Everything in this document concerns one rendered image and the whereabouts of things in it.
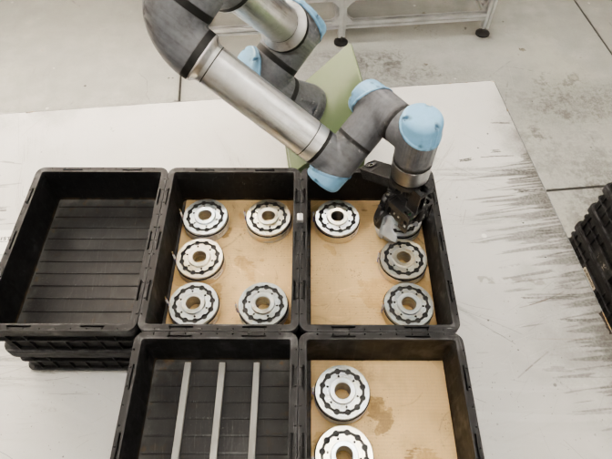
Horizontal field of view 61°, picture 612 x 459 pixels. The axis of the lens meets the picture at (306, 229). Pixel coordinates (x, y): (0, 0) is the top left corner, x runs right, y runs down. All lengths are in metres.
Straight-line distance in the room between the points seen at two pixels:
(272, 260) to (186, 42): 0.50
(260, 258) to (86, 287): 0.38
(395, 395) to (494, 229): 0.59
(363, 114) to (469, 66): 2.15
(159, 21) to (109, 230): 0.54
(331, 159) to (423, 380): 0.46
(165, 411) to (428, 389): 0.50
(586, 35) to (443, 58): 0.89
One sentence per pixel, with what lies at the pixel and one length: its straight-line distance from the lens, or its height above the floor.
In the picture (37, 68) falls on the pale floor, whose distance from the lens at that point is 3.29.
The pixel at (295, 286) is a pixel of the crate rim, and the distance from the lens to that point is 1.00.
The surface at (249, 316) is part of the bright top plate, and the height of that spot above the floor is 0.86.
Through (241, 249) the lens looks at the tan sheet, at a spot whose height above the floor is 0.83.
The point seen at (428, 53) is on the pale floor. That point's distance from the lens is 3.13.
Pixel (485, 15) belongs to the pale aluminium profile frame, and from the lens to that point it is 3.26.
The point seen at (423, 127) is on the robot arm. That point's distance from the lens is 0.90.
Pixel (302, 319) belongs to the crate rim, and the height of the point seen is 0.93.
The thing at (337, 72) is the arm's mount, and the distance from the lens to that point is 1.42.
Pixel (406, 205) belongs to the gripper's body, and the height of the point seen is 0.99.
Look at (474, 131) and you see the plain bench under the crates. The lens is 1.67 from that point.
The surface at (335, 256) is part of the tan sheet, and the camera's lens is 1.16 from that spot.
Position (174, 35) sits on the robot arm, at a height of 1.30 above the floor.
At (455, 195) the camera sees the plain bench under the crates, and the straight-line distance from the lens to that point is 1.48.
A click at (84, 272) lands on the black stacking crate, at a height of 0.83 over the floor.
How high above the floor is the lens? 1.81
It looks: 55 degrees down
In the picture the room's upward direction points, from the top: straight up
